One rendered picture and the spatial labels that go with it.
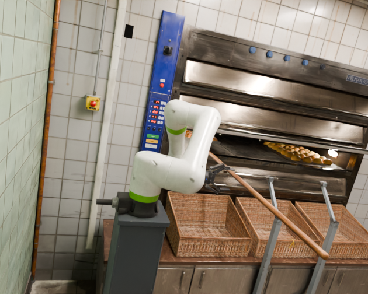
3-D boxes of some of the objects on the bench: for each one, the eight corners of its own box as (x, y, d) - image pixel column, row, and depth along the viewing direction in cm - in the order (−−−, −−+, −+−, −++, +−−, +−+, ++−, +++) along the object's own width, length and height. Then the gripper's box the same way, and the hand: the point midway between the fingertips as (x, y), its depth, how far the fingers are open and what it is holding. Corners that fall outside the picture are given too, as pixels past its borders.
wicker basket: (160, 221, 252) (166, 190, 245) (222, 223, 269) (229, 195, 263) (174, 258, 207) (183, 220, 200) (248, 258, 225) (257, 224, 218)
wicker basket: (285, 227, 287) (294, 200, 281) (333, 229, 305) (342, 203, 299) (321, 259, 243) (332, 228, 236) (375, 259, 260) (386, 230, 254)
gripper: (202, 155, 189) (233, 158, 195) (194, 192, 194) (225, 195, 201) (206, 159, 182) (239, 163, 188) (198, 198, 187) (229, 200, 194)
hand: (230, 179), depth 194 cm, fingers open, 13 cm apart
